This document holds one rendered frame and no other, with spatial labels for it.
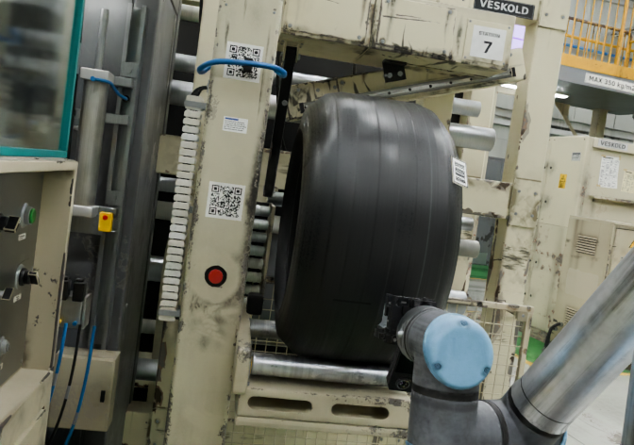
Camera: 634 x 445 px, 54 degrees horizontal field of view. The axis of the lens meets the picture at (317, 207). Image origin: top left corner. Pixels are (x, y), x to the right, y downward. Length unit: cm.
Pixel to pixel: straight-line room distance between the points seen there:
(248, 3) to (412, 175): 50
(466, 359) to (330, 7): 104
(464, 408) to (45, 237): 74
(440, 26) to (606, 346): 105
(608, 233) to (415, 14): 425
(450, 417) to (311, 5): 109
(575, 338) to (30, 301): 87
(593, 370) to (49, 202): 88
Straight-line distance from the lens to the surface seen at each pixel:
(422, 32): 167
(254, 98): 131
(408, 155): 119
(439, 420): 86
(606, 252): 571
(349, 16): 163
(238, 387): 127
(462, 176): 123
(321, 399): 131
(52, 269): 117
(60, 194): 115
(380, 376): 134
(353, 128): 119
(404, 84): 178
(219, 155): 130
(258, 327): 156
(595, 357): 85
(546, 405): 91
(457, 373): 84
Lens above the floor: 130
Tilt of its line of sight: 3 degrees down
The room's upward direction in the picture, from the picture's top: 8 degrees clockwise
